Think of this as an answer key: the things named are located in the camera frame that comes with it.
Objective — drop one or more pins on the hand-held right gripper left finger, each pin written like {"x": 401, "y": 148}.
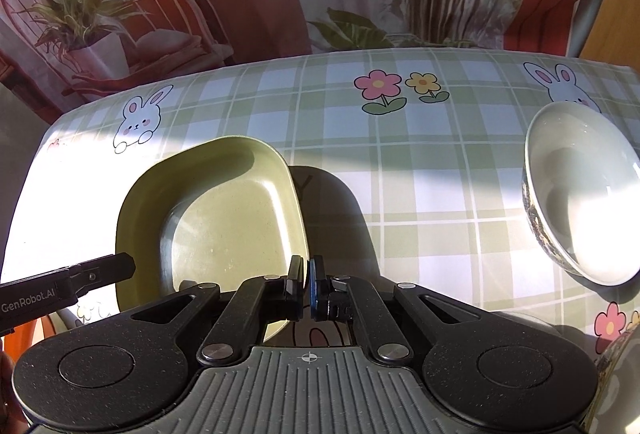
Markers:
{"x": 296, "y": 286}

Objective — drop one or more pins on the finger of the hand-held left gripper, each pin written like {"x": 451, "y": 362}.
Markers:
{"x": 111, "y": 266}

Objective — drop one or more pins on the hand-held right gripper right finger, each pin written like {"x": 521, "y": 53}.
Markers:
{"x": 316, "y": 286}

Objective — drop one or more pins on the green square plate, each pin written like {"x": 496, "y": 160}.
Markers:
{"x": 225, "y": 214}

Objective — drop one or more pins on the white patterned bowl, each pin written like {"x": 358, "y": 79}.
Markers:
{"x": 585, "y": 194}
{"x": 617, "y": 384}

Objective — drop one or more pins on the checked bunny tablecloth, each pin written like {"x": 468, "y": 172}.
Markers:
{"x": 425, "y": 174}

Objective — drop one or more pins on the wooden board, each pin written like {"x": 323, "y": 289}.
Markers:
{"x": 617, "y": 14}

